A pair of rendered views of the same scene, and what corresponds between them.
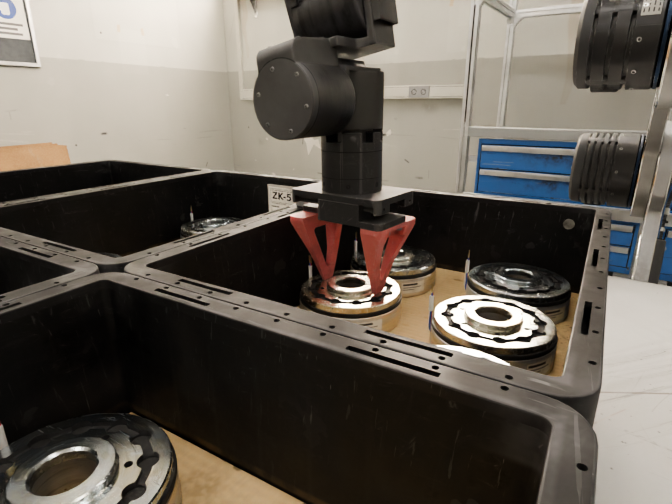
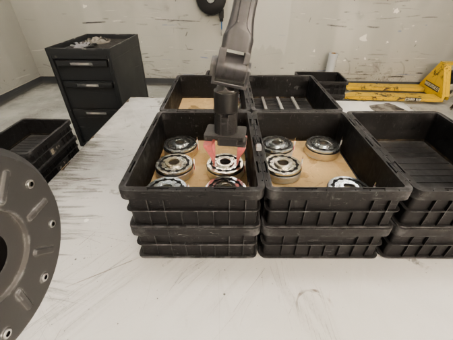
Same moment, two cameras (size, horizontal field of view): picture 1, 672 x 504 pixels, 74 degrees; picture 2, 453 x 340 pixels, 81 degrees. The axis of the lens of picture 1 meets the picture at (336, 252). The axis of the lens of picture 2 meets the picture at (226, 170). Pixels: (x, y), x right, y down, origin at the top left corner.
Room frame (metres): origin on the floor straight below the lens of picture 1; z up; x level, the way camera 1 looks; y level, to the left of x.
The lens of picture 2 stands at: (0.95, -0.32, 1.27)
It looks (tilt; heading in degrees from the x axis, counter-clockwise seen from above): 36 degrees down; 149
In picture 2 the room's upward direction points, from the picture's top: straight up
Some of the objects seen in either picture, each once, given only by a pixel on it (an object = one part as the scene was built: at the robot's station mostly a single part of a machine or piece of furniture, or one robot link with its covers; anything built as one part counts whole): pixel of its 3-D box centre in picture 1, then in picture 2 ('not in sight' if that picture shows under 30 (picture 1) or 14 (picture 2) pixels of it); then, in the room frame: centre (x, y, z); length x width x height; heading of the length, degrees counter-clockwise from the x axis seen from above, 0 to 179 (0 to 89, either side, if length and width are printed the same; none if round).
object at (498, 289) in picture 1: (517, 280); (166, 189); (0.45, -0.20, 0.86); 0.10 x 0.10 x 0.01
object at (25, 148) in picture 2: not in sight; (41, 168); (-0.71, -0.61, 0.37); 0.40 x 0.30 x 0.45; 147
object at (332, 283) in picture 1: (350, 285); (225, 162); (0.42, -0.01, 0.86); 0.05 x 0.05 x 0.01
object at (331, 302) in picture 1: (350, 289); (225, 163); (0.42, -0.01, 0.86); 0.10 x 0.10 x 0.01
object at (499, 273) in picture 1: (518, 276); (165, 188); (0.45, -0.20, 0.86); 0.05 x 0.05 x 0.01
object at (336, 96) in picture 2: not in sight; (315, 101); (-0.65, 1.57, 0.37); 0.40 x 0.30 x 0.45; 57
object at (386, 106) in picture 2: not in sight; (391, 110); (0.24, 1.12, 0.71); 0.22 x 0.19 x 0.01; 146
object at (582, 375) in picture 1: (416, 244); (199, 145); (0.39, -0.07, 0.92); 0.40 x 0.30 x 0.02; 149
